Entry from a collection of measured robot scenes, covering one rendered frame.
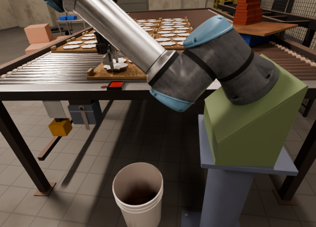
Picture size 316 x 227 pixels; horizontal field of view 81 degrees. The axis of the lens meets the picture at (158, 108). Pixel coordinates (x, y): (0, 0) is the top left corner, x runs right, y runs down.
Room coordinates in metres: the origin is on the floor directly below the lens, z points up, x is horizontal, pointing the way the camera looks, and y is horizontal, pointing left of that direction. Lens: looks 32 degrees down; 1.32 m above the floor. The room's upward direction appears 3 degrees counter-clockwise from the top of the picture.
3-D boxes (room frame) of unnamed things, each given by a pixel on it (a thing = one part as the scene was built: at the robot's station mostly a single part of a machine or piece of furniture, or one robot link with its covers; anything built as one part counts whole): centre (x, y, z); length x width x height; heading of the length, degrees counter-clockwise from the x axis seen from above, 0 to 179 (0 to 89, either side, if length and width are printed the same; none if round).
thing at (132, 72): (1.12, 0.17, 0.93); 0.41 x 0.35 x 0.02; 84
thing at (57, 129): (0.89, 0.59, 0.74); 0.09 x 0.08 x 0.24; 85
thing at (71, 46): (1.75, 0.66, 0.94); 0.41 x 0.35 x 0.04; 84
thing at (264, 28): (1.67, -0.84, 1.03); 0.50 x 0.50 x 0.02; 33
